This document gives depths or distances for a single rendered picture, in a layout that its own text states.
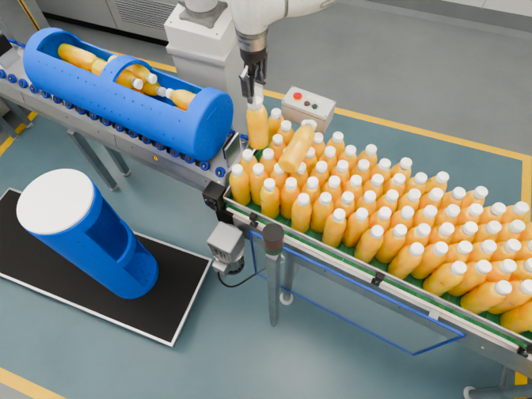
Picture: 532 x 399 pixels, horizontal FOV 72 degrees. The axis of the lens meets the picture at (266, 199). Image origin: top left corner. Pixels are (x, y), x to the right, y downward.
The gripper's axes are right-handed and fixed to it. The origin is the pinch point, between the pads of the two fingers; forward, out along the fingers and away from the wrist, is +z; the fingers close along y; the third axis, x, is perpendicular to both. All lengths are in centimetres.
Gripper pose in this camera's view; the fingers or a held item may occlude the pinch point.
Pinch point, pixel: (255, 96)
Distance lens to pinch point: 123.9
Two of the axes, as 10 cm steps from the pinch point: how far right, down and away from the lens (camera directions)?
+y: -4.9, 7.6, -4.3
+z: 0.1, 4.9, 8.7
